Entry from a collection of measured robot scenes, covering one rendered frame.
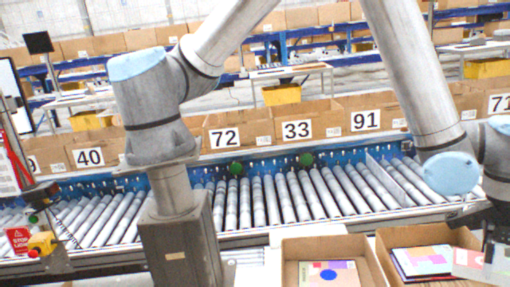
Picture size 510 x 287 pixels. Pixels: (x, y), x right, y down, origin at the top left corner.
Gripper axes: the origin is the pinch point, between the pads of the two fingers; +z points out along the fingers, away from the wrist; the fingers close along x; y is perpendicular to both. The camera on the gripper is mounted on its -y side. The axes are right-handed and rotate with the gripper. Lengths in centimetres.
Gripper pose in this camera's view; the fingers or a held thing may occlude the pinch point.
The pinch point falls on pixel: (483, 264)
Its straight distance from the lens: 101.8
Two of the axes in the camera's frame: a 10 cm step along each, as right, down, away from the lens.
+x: 5.1, -3.5, 7.9
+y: 8.5, 0.7, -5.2
